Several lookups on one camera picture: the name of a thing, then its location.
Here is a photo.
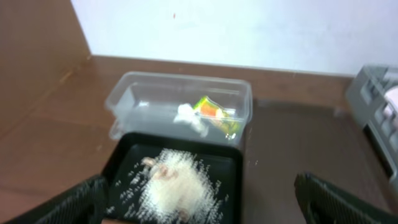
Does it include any black tray bin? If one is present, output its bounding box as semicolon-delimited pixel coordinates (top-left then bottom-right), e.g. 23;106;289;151
101;133;243;224

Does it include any white tissue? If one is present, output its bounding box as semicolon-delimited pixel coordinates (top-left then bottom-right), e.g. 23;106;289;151
173;103;208;138

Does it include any green orange snack wrapper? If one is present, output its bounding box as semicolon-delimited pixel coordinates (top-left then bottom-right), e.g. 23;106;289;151
193;96;241;139

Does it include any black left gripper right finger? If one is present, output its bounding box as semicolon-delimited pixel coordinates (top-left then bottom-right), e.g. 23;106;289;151
294;172;397;224

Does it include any wooden left side board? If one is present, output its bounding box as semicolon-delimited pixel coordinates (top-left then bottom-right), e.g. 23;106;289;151
1;0;90;133

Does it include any pink white small bowl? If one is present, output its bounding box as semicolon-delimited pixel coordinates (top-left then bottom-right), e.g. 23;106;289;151
383;86;397;128

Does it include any clear plastic bin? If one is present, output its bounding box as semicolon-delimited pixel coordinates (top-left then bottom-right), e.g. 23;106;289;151
105;72;252;146

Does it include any spilled rice pile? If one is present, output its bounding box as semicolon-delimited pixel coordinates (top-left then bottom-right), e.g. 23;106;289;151
105;148;224;223

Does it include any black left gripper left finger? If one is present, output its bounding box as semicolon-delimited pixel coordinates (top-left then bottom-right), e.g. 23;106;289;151
6;175;109;224

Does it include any grey dishwasher rack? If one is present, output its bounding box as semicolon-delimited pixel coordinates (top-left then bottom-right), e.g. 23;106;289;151
346;65;397;189

